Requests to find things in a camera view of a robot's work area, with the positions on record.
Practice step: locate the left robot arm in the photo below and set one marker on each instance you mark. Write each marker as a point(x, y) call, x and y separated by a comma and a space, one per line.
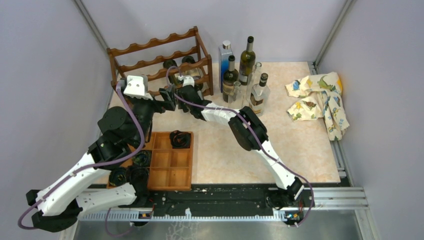
point(124, 132)

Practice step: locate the aluminium corner frame post left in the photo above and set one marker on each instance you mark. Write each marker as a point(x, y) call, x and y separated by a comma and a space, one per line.
point(81, 7)

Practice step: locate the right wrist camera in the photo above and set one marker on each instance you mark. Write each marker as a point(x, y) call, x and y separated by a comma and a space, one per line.
point(187, 80)

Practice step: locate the tall green wine bottle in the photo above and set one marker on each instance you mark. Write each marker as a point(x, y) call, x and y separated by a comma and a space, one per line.
point(247, 61)

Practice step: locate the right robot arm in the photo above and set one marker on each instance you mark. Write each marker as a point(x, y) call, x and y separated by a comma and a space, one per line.
point(249, 132)

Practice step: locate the aluminium corner frame post right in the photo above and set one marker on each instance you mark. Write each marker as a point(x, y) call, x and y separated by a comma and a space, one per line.
point(348, 4)

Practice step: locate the dinosaur print cloth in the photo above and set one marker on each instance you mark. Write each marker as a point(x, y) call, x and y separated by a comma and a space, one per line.
point(319, 97)

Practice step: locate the blue square glass bottle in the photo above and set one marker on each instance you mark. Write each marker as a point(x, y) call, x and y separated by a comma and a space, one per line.
point(224, 51)

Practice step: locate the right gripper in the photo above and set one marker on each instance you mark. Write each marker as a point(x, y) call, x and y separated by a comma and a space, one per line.
point(181, 105)

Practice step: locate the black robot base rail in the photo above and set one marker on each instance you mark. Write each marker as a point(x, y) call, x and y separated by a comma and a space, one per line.
point(217, 200)

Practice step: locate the black cable coil tray middle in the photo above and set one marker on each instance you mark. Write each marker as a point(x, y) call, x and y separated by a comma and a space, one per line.
point(143, 158)

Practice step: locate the clear tall glass bottle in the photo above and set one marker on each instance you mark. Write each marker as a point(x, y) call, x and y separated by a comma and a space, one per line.
point(253, 78)

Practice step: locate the black cable coil tray corner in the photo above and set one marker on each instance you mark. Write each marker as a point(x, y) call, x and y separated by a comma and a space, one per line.
point(138, 175)

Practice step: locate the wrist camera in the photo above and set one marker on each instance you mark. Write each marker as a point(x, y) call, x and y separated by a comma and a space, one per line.
point(137, 87)
point(187, 80)

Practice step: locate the aluminium corner frame post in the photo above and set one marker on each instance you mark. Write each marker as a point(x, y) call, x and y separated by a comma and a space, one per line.
point(348, 4)
point(81, 7)

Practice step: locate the clear square glass bottle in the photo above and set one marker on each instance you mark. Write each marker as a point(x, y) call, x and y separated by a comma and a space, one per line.
point(235, 98)

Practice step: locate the wooden compartment tray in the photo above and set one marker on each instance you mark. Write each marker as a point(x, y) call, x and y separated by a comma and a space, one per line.
point(171, 163)

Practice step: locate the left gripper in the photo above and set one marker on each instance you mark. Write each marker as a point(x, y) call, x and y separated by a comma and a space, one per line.
point(169, 103)

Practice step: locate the clear liquor bottle black cap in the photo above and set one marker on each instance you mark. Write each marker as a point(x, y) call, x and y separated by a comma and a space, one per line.
point(259, 95)

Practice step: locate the dark bottle brown label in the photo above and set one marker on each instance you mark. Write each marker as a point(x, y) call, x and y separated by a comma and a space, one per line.
point(229, 77)

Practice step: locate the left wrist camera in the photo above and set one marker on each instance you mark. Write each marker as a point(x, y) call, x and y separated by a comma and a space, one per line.
point(137, 87)

